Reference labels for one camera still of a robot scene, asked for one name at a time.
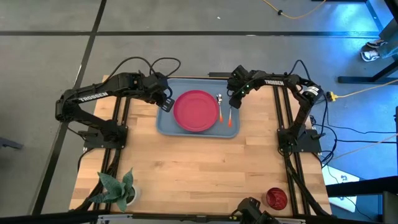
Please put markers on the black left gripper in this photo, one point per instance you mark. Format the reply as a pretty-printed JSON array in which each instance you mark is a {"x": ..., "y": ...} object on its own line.
[{"x": 158, "y": 96}]

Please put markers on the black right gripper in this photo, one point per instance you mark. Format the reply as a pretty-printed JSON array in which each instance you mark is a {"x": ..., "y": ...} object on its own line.
[{"x": 238, "y": 88}]

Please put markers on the blue plastic tray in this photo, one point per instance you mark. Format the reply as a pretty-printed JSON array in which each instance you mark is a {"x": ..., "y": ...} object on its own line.
[{"x": 164, "y": 124}]

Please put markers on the red plastic plate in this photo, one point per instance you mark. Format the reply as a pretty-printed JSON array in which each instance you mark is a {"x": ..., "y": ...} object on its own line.
[{"x": 196, "y": 110}]

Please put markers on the red faceted plastic cup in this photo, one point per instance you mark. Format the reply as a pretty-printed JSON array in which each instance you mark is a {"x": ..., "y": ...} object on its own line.
[{"x": 276, "y": 199}]

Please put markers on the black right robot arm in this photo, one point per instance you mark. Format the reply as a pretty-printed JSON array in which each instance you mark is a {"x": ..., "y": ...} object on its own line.
[{"x": 273, "y": 82}]

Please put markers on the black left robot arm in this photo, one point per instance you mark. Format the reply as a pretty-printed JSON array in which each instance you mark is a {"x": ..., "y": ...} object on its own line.
[{"x": 93, "y": 97}]

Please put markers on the short black bar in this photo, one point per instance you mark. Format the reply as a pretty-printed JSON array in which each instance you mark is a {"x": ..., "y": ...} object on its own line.
[{"x": 219, "y": 75}]

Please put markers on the green plant white pot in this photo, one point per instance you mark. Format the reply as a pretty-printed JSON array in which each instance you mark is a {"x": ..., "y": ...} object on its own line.
[{"x": 112, "y": 186}]

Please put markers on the white sheet blue marks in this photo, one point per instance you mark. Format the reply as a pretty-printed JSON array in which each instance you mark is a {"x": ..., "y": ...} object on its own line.
[{"x": 342, "y": 179}]

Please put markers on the person's shoe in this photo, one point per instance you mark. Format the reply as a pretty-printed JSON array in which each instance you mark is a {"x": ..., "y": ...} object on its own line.
[
  {"x": 370, "y": 56},
  {"x": 376, "y": 43}
]

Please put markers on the black floor beam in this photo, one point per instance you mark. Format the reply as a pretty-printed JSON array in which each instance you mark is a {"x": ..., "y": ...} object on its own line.
[{"x": 367, "y": 186}]

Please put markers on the grey floor object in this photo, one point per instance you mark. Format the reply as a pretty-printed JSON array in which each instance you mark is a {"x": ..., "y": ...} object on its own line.
[{"x": 9, "y": 143}]

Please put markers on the person's leg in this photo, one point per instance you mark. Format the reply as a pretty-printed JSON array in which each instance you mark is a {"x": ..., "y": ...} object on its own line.
[{"x": 390, "y": 49}]

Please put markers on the grey box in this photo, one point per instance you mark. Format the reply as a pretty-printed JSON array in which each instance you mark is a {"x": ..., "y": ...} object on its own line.
[{"x": 390, "y": 208}]

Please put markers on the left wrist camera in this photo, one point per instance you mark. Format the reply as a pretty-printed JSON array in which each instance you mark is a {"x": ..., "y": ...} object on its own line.
[{"x": 158, "y": 81}]

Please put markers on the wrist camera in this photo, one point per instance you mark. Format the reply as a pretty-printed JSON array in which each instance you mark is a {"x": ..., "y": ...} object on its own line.
[
  {"x": 240, "y": 72},
  {"x": 158, "y": 81}
]

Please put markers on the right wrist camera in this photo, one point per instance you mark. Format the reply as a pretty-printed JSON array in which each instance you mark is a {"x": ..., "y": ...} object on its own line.
[{"x": 240, "y": 72}]

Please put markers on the black aluminium frame rail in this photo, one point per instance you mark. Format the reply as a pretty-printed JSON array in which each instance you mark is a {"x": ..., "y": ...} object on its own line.
[
  {"x": 276, "y": 105},
  {"x": 117, "y": 105},
  {"x": 284, "y": 105}
]

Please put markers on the black desk leg frame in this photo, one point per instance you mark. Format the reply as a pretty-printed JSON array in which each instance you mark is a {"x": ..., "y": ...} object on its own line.
[{"x": 357, "y": 79}]

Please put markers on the black frame crossbar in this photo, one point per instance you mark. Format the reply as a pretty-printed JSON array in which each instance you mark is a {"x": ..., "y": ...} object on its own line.
[{"x": 46, "y": 217}]

